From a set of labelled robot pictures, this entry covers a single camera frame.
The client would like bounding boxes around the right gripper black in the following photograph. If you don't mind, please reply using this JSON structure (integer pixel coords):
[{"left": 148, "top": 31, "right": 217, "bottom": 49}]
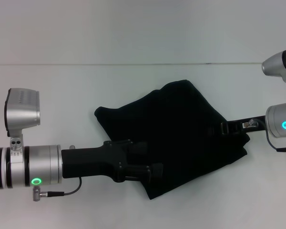
[{"left": 220, "top": 114, "right": 267, "bottom": 137}]

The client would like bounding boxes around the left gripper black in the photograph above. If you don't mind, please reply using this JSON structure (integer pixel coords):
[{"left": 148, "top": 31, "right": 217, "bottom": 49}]
[{"left": 61, "top": 140, "right": 164, "bottom": 184}]

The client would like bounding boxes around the black shirt with white print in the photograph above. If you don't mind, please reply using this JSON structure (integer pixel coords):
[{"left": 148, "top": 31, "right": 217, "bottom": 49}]
[{"left": 94, "top": 79, "right": 251, "bottom": 200}]

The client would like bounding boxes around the right gripper grey cable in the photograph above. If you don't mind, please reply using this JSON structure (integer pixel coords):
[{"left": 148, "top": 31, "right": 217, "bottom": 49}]
[{"left": 242, "top": 118, "right": 286, "bottom": 153}]

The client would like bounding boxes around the gripper grey cable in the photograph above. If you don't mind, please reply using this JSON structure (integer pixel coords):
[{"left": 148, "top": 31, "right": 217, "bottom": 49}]
[
  {"left": 242, "top": 118, "right": 286, "bottom": 153},
  {"left": 32, "top": 176, "right": 83, "bottom": 202}
]

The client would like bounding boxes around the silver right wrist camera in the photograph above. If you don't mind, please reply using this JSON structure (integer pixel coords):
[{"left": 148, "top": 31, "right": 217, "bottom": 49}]
[{"left": 261, "top": 50, "right": 286, "bottom": 87}]

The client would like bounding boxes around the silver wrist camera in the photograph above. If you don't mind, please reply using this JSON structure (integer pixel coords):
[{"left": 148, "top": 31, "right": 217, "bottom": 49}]
[
  {"left": 3, "top": 88, "right": 41, "bottom": 157},
  {"left": 261, "top": 50, "right": 286, "bottom": 87}
]

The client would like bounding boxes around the left gripper grey cable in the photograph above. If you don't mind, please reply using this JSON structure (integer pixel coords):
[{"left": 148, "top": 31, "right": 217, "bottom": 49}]
[{"left": 32, "top": 176, "right": 83, "bottom": 202}]

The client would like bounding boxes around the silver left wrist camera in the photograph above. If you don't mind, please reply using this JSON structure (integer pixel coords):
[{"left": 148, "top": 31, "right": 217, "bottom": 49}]
[{"left": 3, "top": 88, "right": 41, "bottom": 157}]

